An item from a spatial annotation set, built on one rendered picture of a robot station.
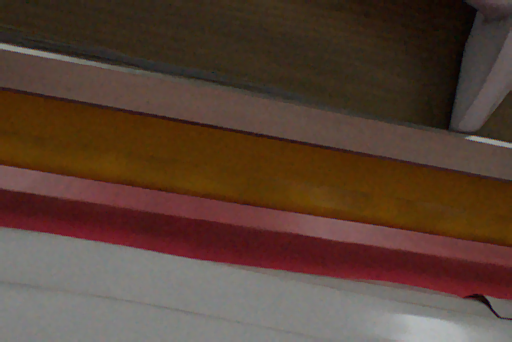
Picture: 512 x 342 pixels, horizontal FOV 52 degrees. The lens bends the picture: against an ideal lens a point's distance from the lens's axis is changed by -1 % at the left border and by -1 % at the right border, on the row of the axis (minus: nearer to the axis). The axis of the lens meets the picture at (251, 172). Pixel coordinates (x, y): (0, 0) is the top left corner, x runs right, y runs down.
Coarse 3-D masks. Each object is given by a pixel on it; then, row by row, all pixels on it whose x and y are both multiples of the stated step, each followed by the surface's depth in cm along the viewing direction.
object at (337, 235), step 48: (0, 192) 14; (48, 192) 15; (96, 192) 16; (144, 192) 17; (96, 240) 12; (144, 240) 13; (192, 240) 13; (240, 240) 14; (288, 240) 15; (336, 240) 16; (384, 240) 17; (432, 288) 13
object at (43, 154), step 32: (0, 160) 14; (32, 160) 14; (64, 160) 14; (96, 160) 15; (128, 160) 15; (160, 160) 15; (192, 192) 15; (224, 192) 15; (256, 192) 15; (288, 192) 15; (320, 192) 16; (352, 192) 16; (384, 224) 16; (416, 224) 16; (448, 224) 16; (480, 224) 16
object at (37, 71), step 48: (0, 48) 11; (48, 96) 12; (96, 96) 12; (144, 96) 12; (192, 96) 12; (240, 96) 12; (288, 96) 14; (336, 144) 13; (384, 144) 13; (432, 144) 13; (480, 144) 13
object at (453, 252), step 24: (408, 240) 17; (432, 240) 18; (456, 240) 19; (432, 264) 15; (456, 264) 16; (480, 264) 16; (504, 264) 17; (456, 288) 14; (480, 288) 14; (504, 288) 15
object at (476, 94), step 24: (480, 0) 12; (504, 0) 12; (480, 24) 13; (504, 24) 12; (480, 48) 13; (504, 48) 12; (480, 72) 13; (504, 72) 12; (456, 96) 14; (480, 96) 13; (504, 96) 13; (456, 120) 13; (480, 120) 13
